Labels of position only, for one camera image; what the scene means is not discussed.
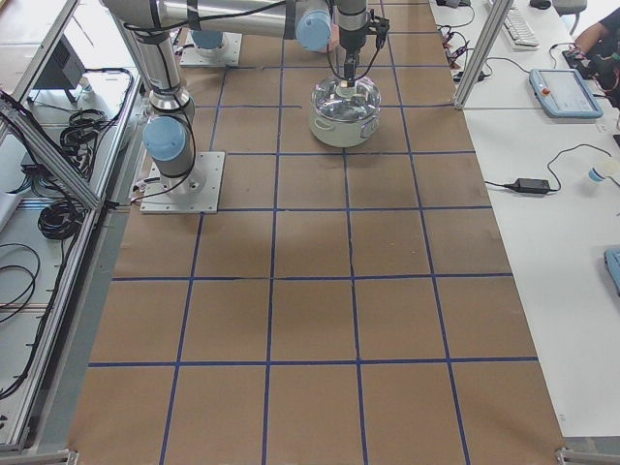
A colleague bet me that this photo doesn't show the black power adapter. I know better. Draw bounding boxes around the black power adapter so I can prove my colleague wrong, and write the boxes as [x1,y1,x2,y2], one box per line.
[503,178,552,195]

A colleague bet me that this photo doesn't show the pink plastic bowl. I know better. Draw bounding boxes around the pink plastic bowl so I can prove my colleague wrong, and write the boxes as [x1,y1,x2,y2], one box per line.
[327,24,339,50]

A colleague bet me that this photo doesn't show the paper cup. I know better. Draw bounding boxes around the paper cup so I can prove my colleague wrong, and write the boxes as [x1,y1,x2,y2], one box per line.
[586,158,619,197]

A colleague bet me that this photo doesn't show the white keyboard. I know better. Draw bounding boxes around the white keyboard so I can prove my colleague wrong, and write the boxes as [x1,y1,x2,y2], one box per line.
[502,7,540,51]

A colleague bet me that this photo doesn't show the aluminium frame post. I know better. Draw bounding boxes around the aluminium frame post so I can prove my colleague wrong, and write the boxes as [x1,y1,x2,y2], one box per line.
[454,0,513,109]

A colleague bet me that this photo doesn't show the pale green cooking pot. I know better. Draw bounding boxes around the pale green cooking pot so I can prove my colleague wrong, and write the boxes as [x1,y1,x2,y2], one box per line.
[309,77,381,148]

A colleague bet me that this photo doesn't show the coiled black cables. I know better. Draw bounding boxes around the coiled black cables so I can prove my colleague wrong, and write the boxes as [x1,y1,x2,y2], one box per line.
[58,108,109,166]

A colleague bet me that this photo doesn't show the blue teach pendant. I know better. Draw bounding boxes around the blue teach pendant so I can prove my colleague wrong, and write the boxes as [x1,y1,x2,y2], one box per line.
[604,247,620,294]
[528,69,604,119]

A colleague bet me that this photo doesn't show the person forearm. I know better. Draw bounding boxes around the person forearm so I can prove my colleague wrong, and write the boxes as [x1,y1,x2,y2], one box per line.
[574,9,619,53]

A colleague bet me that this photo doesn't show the glass pot lid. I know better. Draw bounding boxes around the glass pot lid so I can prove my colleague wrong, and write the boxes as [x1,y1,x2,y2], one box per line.
[311,76,382,122]

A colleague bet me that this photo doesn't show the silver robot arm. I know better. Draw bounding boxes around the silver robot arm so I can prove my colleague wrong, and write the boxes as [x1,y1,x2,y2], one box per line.
[104,1,372,207]
[190,30,227,58]

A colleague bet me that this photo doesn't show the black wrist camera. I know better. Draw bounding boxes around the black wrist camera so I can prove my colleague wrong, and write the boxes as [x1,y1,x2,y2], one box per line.
[367,12,389,50]

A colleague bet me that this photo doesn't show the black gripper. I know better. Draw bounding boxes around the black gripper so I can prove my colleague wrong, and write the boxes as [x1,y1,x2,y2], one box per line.
[335,0,369,87]

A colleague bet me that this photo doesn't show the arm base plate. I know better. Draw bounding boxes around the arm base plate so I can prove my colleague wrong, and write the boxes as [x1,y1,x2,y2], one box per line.
[139,151,225,214]
[180,30,242,68]

